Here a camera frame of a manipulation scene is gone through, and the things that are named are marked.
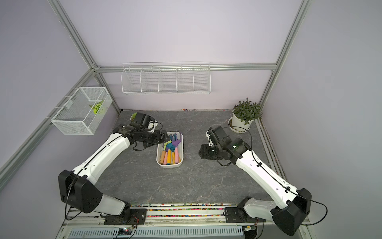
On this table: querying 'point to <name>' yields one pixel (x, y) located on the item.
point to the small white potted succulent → (132, 117)
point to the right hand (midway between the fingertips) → (202, 152)
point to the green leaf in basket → (96, 106)
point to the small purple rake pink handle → (175, 143)
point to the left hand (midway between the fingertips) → (163, 141)
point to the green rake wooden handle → (162, 158)
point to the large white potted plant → (244, 114)
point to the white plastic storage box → (176, 136)
